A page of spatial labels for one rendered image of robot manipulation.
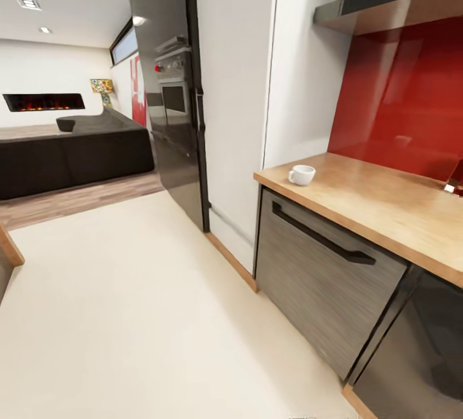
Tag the fridge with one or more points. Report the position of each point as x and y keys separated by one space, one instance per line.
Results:
x=271 y=81

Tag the fixed window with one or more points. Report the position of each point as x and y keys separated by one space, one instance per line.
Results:
x=125 y=43

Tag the gas fireplace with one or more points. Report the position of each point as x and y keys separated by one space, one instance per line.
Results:
x=44 y=102

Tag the painting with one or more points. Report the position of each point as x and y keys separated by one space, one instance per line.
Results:
x=138 y=93

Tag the coffee cup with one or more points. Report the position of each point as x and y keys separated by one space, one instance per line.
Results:
x=302 y=174

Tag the countertop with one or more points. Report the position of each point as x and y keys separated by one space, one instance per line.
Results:
x=408 y=214

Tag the cabinet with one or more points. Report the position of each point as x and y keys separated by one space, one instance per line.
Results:
x=163 y=26
x=413 y=366

